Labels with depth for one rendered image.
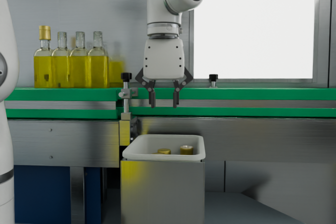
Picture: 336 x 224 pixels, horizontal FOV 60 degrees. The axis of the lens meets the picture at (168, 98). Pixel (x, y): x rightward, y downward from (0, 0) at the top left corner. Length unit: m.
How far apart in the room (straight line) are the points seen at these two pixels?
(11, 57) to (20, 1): 0.80
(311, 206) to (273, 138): 0.40
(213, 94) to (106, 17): 0.48
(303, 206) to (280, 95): 0.47
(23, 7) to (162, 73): 0.71
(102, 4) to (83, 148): 0.53
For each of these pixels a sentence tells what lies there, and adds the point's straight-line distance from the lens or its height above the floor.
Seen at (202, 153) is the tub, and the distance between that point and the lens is 0.61.
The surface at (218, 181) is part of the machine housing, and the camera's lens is 1.12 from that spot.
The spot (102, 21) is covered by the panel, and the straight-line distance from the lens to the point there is 1.09.
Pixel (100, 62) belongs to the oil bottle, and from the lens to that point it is 0.93.
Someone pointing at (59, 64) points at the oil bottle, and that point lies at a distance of 0.97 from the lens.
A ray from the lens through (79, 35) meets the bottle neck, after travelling 0.97.
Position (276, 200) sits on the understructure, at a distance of 1.18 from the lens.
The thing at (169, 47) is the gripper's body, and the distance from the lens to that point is 0.71.
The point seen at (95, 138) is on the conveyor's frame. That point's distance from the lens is 0.81.
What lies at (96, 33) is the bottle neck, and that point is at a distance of 0.95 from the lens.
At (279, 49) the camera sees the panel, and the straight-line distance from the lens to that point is 1.07.
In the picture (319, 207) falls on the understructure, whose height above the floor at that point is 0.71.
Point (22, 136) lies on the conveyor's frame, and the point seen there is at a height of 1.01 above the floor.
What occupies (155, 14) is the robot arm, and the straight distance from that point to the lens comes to 0.71.
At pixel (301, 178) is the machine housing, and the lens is 1.17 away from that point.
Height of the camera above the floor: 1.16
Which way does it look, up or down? 4 degrees down
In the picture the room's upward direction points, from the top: straight up
